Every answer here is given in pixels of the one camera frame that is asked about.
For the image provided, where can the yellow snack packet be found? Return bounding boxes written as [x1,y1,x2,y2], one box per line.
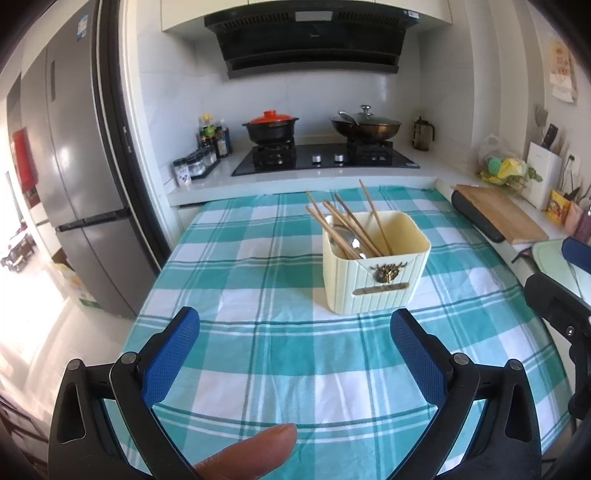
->
[548,189,574,226]

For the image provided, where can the white knife holder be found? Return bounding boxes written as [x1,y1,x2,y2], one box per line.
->
[527,141,563,211]

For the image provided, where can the dark wok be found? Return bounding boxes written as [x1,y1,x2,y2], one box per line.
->
[330,111,403,143]

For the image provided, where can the black padded bar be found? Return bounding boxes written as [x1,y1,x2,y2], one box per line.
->
[451,189,507,244]

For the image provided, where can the red wall hanging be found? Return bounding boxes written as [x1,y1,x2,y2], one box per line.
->
[11,129,38,188]

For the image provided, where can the wooden chopstick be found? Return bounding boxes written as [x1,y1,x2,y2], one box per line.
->
[306,191,358,252]
[328,227,361,247]
[305,208,347,258]
[323,199,380,257]
[359,179,394,256]
[333,192,386,257]

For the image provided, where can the person's left hand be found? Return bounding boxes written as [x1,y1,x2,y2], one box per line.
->
[194,423,299,480]

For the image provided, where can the wooden cutting board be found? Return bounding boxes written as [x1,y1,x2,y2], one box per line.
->
[455,185,550,245]

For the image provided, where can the pink cup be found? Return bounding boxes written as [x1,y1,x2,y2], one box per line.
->
[566,200,585,236]

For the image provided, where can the black clay pot red lid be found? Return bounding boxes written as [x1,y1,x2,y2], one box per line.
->
[242,110,300,144]

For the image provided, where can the black gas stove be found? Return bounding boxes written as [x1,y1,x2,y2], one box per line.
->
[232,142,421,177]

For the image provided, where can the black range hood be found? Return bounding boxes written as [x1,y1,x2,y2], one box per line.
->
[204,7,421,82]

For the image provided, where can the wall calendar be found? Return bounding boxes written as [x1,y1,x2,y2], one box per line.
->
[549,39,579,103]

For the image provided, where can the metal spoon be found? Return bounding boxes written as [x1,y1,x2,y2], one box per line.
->
[344,235,370,259]
[325,215,352,241]

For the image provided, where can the grey refrigerator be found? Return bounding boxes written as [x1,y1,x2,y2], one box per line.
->
[21,0,160,319]

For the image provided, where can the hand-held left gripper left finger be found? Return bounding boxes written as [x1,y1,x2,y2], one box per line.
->
[47,306,201,480]

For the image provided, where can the dark sauce bottles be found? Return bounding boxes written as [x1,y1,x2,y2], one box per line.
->
[198,114,232,160]

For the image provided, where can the green cutting board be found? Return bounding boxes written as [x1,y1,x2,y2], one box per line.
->
[532,239,591,302]

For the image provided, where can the wooden dining furniture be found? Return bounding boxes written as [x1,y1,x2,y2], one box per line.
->
[0,231,36,273]

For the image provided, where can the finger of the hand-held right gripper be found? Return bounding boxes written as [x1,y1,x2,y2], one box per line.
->
[525,272,591,341]
[561,237,591,274]

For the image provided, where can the kitchen knives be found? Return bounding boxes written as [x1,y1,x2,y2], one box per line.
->
[534,105,562,151]

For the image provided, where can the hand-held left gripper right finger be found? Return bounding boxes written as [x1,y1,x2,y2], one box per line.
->
[390,308,542,480]

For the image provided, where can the cream ribbed utensil box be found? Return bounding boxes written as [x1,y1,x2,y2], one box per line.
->
[322,212,432,316]

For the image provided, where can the teal checked tablecloth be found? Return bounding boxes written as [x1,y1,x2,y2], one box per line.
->
[104,186,573,480]

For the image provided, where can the cardboard box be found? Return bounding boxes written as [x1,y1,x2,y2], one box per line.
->
[53,261,100,308]

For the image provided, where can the glass wok lid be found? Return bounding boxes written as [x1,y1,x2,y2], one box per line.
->
[344,104,391,126]

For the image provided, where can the white wall cabinet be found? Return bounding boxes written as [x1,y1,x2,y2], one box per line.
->
[161,0,455,34]

